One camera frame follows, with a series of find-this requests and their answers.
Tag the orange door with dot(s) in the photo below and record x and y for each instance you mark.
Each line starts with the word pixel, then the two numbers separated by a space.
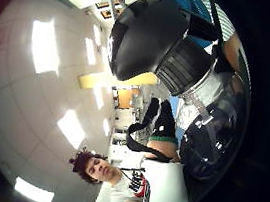
pixel 126 98

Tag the yellow ceiling beam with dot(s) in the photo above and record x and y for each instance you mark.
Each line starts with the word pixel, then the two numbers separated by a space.
pixel 92 81

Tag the group of ceiling light panels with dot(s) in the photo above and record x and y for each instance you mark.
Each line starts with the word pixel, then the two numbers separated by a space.
pixel 45 46

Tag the the person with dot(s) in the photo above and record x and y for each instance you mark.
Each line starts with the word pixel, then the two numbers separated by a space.
pixel 159 188

